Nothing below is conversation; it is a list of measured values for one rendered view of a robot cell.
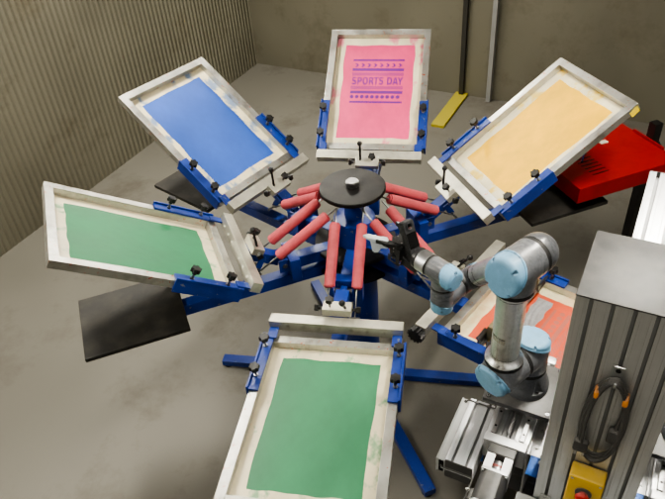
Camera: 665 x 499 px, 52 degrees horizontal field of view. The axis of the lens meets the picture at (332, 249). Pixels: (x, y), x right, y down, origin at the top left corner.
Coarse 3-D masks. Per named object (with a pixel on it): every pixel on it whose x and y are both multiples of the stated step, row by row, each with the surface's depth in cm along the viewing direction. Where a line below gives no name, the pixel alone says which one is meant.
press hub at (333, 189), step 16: (336, 176) 320; (352, 176) 319; (368, 176) 318; (320, 192) 311; (336, 192) 309; (352, 192) 308; (368, 192) 308; (384, 192) 308; (352, 208) 302; (368, 208) 327; (352, 224) 318; (368, 224) 318; (384, 224) 339; (320, 240) 332; (352, 240) 320; (368, 256) 319; (384, 256) 320; (336, 272) 329; (368, 272) 327; (384, 272) 327; (368, 288) 341; (368, 304) 348; (352, 336) 362
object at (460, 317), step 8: (480, 288) 301; (488, 288) 301; (552, 288) 301; (560, 288) 298; (568, 288) 297; (576, 288) 297; (472, 296) 297; (480, 296) 297; (568, 296) 298; (472, 304) 294; (464, 312) 290; (472, 312) 294; (456, 320) 287; (464, 320) 290; (448, 328) 284
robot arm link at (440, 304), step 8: (464, 288) 217; (432, 296) 214; (440, 296) 212; (448, 296) 212; (456, 296) 215; (432, 304) 216; (440, 304) 214; (448, 304) 214; (440, 312) 216; (448, 312) 217
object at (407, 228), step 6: (402, 222) 215; (408, 222) 215; (402, 228) 215; (408, 228) 215; (414, 228) 217; (402, 234) 216; (408, 234) 215; (414, 234) 217; (408, 240) 215; (414, 240) 217; (408, 246) 216; (414, 246) 217; (408, 252) 217
